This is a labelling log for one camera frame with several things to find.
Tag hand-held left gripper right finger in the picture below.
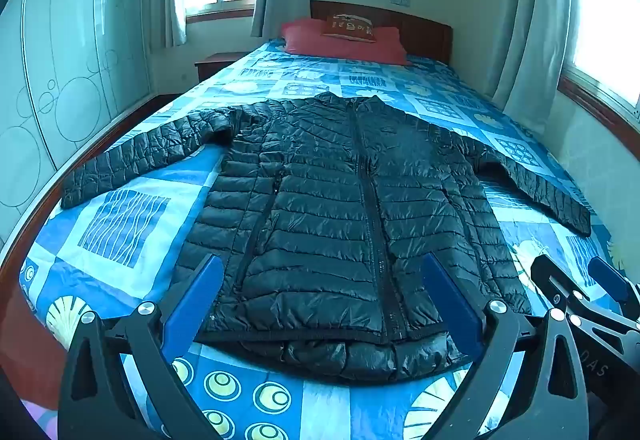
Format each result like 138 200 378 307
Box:
421 252 591 440

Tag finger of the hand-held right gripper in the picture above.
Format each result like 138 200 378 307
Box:
530 255 590 315
587 256 640 321

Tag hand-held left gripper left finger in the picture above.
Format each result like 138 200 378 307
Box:
57 254 226 440

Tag black puffer jacket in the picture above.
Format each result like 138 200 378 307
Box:
60 92 593 383

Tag bed with blue patterned sheet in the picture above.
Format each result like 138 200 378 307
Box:
0 37 626 440

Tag wooden nightstand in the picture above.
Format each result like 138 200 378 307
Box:
195 52 246 83

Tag wooden headboard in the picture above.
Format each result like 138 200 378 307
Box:
310 0 453 65

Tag frosted glass wardrobe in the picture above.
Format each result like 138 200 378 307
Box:
0 0 153 245

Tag red pillow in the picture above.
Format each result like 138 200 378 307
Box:
280 18 412 65

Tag small dark red printed cushion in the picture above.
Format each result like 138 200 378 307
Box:
321 14 377 43

